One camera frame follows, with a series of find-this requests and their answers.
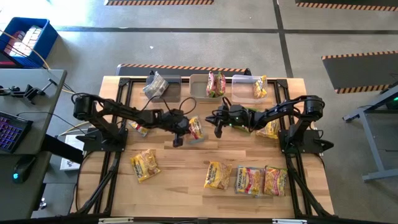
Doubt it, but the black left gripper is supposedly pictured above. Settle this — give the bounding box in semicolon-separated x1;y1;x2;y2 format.
155;108;193;148

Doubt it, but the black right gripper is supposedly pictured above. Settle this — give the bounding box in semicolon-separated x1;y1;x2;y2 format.
205;105;253;139

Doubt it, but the blue-edged Maruchan ramen packet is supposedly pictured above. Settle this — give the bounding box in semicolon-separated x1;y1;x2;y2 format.
129;121;149;138
234;165;265;197
142;70;170;101
187;115;206;144

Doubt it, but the yellow Maruchan ramen packet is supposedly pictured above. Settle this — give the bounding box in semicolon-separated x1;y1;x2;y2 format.
203;160;233;191
129;149;162;184
256;118;281;140
252;74;268;100

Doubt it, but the white plastic bin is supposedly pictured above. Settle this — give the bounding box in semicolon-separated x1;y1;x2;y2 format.
188;73;224;103

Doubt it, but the grey translucent plastic bin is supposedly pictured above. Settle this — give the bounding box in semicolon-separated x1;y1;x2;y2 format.
146;73;183;103

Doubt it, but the clear plastic bin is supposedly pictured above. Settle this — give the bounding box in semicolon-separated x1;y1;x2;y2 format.
231;73;269;105

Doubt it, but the black hazard-striped floor mat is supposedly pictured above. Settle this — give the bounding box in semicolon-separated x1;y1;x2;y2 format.
321;50;398;95
104;0;215;6
116;63;252;78
295;0;398;12

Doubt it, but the white box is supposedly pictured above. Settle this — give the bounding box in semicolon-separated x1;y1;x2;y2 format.
60;134;85;172

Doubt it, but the black bar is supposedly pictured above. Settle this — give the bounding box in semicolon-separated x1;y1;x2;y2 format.
40;133;85;165

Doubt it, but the black desk clamp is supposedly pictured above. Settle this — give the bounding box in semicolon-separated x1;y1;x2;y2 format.
0;78;59;105

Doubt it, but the blue plastic crate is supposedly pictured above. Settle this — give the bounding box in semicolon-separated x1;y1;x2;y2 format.
0;17;59;68

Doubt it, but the black computer mouse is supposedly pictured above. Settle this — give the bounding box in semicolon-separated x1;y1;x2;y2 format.
11;154;37;184

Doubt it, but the black backlit keyboard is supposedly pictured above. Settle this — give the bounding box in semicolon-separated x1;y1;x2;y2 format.
0;110;34;155

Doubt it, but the pale carton stack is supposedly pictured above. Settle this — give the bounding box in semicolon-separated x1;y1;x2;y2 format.
4;24;44;58

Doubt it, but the grey side desk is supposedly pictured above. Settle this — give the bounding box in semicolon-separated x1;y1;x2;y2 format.
0;68;68;220

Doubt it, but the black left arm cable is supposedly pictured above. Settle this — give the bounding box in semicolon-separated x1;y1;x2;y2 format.
138;95;197;116

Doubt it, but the black aluminium rig frame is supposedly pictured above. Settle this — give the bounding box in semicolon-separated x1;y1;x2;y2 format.
70;76;335;218

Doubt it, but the silver metal bracket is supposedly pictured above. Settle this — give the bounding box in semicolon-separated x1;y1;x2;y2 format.
272;218;308;224
98;217;135;224

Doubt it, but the yellow cable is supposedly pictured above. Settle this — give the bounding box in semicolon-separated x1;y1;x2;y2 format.
0;29;100;99

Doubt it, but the grey metal desk frame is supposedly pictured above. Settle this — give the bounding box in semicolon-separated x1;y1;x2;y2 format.
341;83;398;183

